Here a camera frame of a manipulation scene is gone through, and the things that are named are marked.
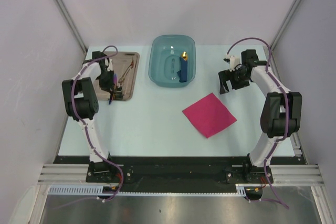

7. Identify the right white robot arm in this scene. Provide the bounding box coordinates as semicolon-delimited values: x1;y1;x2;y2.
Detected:
218;49;302;183

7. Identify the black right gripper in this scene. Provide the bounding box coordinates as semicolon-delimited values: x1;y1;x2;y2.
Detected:
219;67;250;94

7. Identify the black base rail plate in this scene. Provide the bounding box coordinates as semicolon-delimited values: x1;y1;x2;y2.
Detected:
42;156;306;194

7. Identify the white slotted cable duct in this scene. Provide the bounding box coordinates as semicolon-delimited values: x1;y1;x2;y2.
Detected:
49;185;103;195

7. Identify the left aluminium frame post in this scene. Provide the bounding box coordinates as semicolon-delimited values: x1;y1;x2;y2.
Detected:
53;0;88;54

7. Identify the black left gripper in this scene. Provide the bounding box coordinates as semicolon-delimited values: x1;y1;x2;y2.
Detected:
97;69;116;93

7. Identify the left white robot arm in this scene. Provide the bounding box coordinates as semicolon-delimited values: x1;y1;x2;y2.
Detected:
61;46;118;182

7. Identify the pink paper napkin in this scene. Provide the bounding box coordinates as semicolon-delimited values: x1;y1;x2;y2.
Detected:
182;93;237;138

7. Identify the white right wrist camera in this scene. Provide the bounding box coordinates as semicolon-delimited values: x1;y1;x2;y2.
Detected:
224;55;240;72

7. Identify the aluminium front rail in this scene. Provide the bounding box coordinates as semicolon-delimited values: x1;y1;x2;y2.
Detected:
270;165;324;186

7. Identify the iridescent fork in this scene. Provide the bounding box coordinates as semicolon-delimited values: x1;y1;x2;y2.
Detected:
118;60;134;84

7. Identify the teal plastic basin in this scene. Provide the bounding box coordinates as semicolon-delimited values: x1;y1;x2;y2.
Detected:
149;35;196;88

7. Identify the brown metal tray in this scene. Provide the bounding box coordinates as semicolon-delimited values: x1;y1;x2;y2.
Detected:
105;51;140;101

